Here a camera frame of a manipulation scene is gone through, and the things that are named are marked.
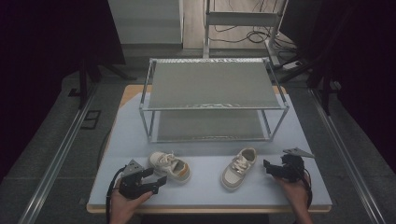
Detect aluminium floor rail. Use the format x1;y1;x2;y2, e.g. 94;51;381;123
17;88;98;224
307;88;388;224

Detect white power strip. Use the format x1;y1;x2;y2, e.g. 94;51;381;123
281;60;304;71

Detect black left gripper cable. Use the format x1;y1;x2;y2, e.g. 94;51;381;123
105;167;126;224

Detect dark curtain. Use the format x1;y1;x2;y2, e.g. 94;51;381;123
278;0;396;174
0;0;126;181

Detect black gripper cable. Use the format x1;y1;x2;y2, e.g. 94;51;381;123
297;167;314;210
105;167;126;224

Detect white metal stand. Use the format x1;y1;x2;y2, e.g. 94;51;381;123
203;0;290;68

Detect person's left hand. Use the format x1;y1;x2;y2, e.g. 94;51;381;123
109;188;154;217

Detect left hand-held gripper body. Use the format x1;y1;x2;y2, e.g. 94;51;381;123
119;159;156;201

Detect small white sneaker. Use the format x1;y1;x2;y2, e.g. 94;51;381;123
220;147;258;191
148;150;192;185

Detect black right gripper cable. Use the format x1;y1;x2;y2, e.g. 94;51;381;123
297;167;314;210

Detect grey panel board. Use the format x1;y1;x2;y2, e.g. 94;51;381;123
106;0;185;45

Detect grey metal shoe rack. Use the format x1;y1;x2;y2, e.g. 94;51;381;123
138;57;290;144

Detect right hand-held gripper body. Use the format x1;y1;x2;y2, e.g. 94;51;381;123
274;147;316;183

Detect person's right hand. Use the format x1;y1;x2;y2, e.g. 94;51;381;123
273;174;312;207

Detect black floor plate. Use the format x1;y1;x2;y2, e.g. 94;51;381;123
79;109;103;131

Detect black stand legs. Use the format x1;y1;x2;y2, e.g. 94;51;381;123
276;46;344;117
68;57;138;110

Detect black floor cables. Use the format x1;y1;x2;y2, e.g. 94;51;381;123
207;0;297;50

